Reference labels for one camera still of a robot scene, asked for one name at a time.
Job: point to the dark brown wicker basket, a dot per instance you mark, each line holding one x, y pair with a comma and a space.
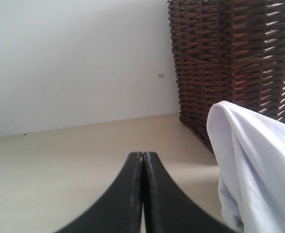
231, 50

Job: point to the white t-shirt with red lettering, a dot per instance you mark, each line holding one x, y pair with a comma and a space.
250, 153

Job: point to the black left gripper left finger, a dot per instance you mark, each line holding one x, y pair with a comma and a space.
119, 208

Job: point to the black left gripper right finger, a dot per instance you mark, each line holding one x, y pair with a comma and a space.
167, 209

